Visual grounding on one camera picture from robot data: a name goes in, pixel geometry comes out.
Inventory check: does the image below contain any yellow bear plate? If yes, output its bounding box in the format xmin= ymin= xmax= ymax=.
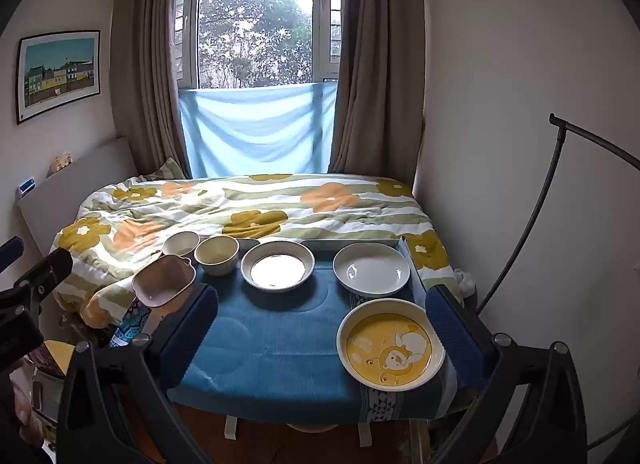
xmin=336 ymin=299 xmax=446 ymax=389

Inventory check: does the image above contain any floral striped blanket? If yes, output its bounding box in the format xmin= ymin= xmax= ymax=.
xmin=52 ymin=173 xmax=463 ymax=330

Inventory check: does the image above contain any pink square bowl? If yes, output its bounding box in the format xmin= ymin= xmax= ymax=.
xmin=131 ymin=254 xmax=197 ymax=308

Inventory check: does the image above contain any small cream bowl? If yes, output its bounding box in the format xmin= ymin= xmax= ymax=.
xmin=162 ymin=231 xmax=202 ymax=260
xmin=194 ymin=235 xmax=240 ymax=276

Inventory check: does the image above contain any framed houses picture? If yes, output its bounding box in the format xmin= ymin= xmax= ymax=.
xmin=15 ymin=30 xmax=102 ymax=126

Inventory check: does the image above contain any window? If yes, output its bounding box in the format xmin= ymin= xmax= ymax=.
xmin=175 ymin=0 xmax=346 ymax=90

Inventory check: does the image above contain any white deep plate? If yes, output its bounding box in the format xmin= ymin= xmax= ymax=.
xmin=241 ymin=239 xmax=316 ymax=293

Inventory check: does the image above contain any light blue cloth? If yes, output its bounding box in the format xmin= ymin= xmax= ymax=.
xmin=179 ymin=80 xmax=338 ymax=179

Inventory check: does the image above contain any white crumpled cloth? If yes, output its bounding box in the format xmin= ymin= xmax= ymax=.
xmin=454 ymin=268 xmax=477 ymax=296

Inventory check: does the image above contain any green patterned pillow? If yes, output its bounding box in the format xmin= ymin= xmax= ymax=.
xmin=145 ymin=157 xmax=188 ymax=181

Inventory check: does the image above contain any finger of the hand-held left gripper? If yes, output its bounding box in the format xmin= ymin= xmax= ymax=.
xmin=0 ymin=237 xmax=26 ymax=260
xmin=14 ymin=247 xmax=74 ymax=316

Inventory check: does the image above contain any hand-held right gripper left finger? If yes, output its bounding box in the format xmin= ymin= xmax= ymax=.
xmin=56 ymin=283 xmax=219 ymax=464

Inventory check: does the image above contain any black arched floor stand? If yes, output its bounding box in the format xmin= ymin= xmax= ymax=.
xmin=475 ymin=113 xmax=640 ymax=317

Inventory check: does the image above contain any grey rimmed table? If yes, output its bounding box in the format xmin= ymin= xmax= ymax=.
xmin=220 ymin=237 xmax=431 ymax=442

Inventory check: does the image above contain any brown curtain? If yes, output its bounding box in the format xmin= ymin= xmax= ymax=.
xmin=327 ymin=0 xmax=426 ymax=177
xmin=110 ymin=0 xmax=193 ymax=180

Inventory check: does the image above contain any grey headboard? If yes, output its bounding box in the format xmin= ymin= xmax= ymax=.
xmin=17 ymin=137 xmax=136 ymax=255

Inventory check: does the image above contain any white round basin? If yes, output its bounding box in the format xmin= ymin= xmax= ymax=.
xmin=286 ymin=421 xmax=342 ymax=434

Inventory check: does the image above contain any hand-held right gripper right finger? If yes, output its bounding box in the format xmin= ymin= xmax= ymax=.
xmin=425 ymin=285 xmax=590 ymax=464

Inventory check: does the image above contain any yellow stool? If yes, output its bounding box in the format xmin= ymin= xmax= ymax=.
xmin=44 ymin=341 xmax=77 ymax=379

